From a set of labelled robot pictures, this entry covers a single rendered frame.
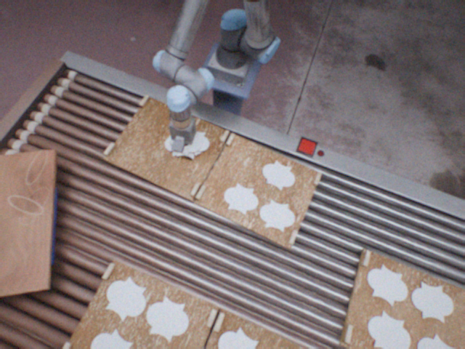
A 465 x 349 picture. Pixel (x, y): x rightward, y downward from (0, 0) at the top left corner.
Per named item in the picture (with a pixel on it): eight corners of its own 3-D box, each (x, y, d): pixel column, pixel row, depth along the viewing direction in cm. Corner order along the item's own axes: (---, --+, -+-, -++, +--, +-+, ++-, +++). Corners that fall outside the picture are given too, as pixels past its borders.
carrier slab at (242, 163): (232, 135, 146) (232, 133, 144) (320, 174, 140) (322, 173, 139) (194, 203, 133) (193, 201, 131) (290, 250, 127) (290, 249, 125)
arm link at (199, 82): (191, 57, 117) (170, 76, 113) (216, 73, 115) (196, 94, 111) (192, 73, 124) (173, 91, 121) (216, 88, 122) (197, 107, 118)
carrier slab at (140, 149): (148, 97, 151) (147, 95, 150) (230, 134, 146) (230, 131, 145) (104, 160, 138) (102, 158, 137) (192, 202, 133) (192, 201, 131)
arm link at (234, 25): (230, 27, 154) (232, 0, 142) (253, 41, 151) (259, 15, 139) (213, 41, 149) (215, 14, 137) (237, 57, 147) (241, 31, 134)
